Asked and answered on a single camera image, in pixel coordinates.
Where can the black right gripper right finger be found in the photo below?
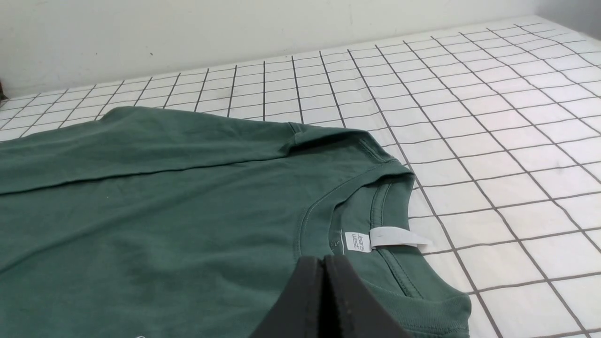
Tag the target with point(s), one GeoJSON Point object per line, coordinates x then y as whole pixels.
{"type": "Point", "coordinates": [350, 309]}

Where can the green long sleeve shirt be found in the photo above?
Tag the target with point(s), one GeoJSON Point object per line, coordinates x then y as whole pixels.
{"type": "Point", "coordinates": [156, 223]}

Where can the white black grid tablecloth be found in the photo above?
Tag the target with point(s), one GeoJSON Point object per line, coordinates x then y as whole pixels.
{"type": "Point", "coordinates": [500, 122]}

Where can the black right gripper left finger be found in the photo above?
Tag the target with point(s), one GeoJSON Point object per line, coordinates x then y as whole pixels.
{"type": "Point", "coordinates": [296, 313]}

